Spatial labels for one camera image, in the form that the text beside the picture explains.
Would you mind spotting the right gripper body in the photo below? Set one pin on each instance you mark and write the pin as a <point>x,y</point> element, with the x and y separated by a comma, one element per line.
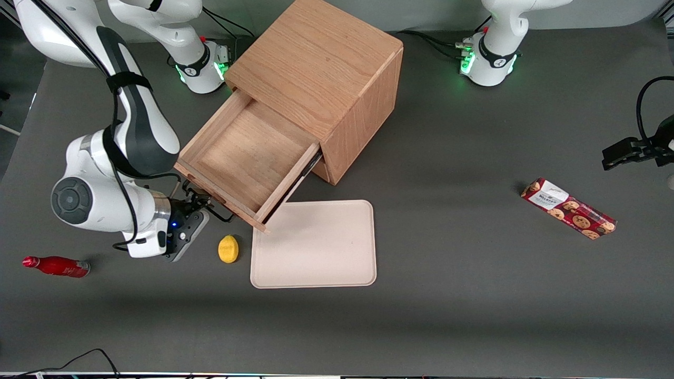
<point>180,214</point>

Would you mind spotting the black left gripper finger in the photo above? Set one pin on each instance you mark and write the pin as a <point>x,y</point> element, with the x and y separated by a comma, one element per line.
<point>634,159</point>
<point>621,150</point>

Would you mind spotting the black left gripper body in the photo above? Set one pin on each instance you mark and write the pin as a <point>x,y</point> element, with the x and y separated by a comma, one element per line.
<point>664,142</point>

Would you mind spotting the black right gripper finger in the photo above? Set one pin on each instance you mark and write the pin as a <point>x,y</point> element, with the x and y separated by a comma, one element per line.
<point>189,197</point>
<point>203,204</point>

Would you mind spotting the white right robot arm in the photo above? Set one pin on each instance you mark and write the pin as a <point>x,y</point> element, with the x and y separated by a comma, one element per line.
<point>100,205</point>

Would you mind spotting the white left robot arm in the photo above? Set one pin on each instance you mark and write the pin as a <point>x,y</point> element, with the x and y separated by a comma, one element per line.
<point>495,58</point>

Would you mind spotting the wooden drawer cabinet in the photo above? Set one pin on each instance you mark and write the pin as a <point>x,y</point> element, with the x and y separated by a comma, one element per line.
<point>326,63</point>

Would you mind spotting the yellow lemon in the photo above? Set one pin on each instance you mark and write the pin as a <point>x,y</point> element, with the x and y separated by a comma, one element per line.
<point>228,249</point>

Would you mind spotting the red tartan cookie box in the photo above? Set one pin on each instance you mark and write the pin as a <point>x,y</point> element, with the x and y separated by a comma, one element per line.
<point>571,209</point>

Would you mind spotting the beige plastic tray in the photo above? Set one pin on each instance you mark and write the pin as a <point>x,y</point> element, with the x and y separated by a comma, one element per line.
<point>321,247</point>

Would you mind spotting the red bottle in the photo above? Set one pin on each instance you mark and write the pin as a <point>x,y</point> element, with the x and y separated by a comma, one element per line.
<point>58,266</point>

